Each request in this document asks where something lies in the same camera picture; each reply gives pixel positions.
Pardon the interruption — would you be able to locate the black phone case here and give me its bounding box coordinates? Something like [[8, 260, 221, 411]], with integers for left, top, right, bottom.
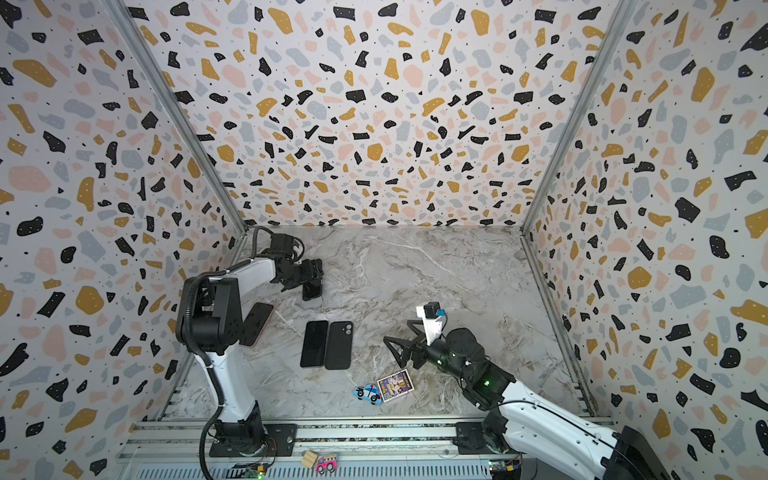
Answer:
[[324, 321, 354, 371]]

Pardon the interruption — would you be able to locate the large black phone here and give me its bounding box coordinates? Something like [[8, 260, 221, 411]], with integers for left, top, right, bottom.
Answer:
[[300, 320, 329, 368]]

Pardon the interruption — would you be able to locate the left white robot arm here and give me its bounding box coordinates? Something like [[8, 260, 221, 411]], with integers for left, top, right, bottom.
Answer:
[[175, 227, 323, 456]]

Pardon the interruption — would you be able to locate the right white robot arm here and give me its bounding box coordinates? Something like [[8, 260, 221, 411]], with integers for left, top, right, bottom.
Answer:
[[383, 320, 671, 479]]

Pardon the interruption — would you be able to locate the phone in pink case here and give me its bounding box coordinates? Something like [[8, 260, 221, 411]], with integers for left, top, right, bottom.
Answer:
[[239, 302, 274, 347]]

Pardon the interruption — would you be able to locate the purple card box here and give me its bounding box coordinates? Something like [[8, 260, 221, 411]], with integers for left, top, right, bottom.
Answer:
[[376, 369, 414, 403]]

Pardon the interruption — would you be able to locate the blue toy car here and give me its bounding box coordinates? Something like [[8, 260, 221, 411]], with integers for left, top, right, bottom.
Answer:
[[353, 384, 383, 405]]

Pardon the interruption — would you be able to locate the pink toy car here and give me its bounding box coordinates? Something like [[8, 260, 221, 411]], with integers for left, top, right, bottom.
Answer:
[[315, 455, 338, 475]]

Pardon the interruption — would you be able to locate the small wooden block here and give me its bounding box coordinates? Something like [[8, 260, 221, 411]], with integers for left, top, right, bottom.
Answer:
[[301, 450, 319, 470]]

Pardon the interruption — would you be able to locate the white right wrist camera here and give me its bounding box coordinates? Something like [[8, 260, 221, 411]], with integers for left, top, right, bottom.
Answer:
[[416, 301, 447, 346]]

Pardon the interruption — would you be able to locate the aluminium left corner post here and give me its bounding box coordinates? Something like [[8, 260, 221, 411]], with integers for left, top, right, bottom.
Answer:
[[103, 1, 248, 235]]

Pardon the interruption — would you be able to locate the aluminium corner post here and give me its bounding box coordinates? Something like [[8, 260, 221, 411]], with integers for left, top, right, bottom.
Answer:
[[103, 1, 248, 235], [520, 0, 638, 240]]

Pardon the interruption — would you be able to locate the aluminium right corner post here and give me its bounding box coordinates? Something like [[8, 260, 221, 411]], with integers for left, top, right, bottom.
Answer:
[[520, 0, 638, 240]]

